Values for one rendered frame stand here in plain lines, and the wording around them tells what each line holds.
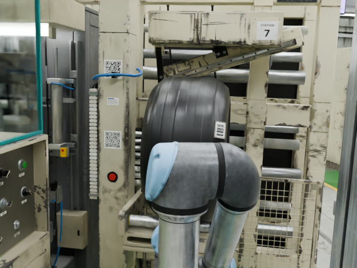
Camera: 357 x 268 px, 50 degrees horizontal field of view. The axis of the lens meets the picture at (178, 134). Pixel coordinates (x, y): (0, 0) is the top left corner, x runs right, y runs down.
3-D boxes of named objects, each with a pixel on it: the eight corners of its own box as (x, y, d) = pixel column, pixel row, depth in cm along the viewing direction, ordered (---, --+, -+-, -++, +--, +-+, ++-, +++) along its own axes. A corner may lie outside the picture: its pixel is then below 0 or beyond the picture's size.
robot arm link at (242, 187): (268, 131, 81) (226, 258, 113) (218, 131, 80) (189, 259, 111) (285, 170, 73) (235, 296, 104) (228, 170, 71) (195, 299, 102)
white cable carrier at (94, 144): (89, 198, 166) (88, 88, 159) (93, 195, 171) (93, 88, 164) (99, 199, 166) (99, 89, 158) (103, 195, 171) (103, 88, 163)
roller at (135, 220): (129, 214, 161) (128, 225, 159) (127, 213, 157) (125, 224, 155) (213, 222, 155) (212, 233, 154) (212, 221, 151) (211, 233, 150)
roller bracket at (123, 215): (117, 235, 153) (117, 212, 152) (142, 203, 192) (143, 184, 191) (125, 236, 153) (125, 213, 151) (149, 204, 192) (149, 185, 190)
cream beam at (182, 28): (147, 43, 177) (147, 10, 175) (159, 47, 201) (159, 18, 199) (282, 45, 168) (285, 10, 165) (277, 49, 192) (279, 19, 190)
